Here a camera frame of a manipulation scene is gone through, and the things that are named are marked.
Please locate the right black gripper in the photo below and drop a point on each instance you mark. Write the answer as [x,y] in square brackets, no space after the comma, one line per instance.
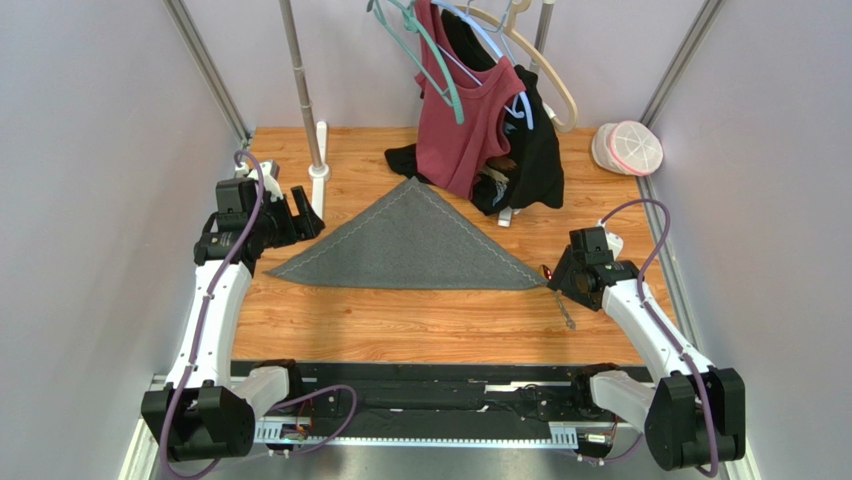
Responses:
[568,281]

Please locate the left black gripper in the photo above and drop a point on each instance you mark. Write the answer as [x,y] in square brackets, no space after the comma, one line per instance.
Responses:
[309,221]

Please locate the iridescent gold spoon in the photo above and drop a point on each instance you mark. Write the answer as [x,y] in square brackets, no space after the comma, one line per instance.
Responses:
[547,274]

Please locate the grey cloth napkin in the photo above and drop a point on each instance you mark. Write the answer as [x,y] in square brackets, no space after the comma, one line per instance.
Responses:
[409,239]

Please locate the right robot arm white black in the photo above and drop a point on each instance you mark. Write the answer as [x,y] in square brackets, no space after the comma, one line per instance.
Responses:
[693,414]

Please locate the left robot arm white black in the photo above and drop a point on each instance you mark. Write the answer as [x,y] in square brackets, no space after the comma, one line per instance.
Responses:
[200,414]

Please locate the white rack base foot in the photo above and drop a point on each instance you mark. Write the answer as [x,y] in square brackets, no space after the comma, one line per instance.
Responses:
[319,170]

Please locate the white rack foot right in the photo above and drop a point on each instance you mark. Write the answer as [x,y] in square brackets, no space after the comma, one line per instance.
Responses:
[505,217]

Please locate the black t-shirt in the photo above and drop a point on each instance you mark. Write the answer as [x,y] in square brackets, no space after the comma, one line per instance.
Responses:
[531,172]

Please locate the grey rack pole left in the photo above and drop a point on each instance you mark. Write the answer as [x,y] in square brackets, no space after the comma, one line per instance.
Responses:
[297,63]

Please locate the grey rack pole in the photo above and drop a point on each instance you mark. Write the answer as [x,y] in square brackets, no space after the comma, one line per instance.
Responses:
[297,63]
[543,26]

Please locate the maroon tank top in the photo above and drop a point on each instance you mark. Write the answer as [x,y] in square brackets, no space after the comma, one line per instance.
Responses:
[448,154]

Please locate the light blue plastic hanger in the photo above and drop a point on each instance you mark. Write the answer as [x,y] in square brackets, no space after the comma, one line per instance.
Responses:
[473,55]

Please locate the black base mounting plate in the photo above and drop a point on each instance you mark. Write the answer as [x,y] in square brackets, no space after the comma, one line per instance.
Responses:
[438,404]

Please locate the teal plastic hanger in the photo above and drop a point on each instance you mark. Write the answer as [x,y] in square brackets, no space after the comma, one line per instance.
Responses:
[431,64]

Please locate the grey rack pole right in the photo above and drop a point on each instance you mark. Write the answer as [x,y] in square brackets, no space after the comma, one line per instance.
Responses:
[543,26]

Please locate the beige wooden hanger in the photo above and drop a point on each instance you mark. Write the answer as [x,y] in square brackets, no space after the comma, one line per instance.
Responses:
[506,27]

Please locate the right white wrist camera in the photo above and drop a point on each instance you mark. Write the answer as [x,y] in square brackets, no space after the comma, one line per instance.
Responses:
[615,242]

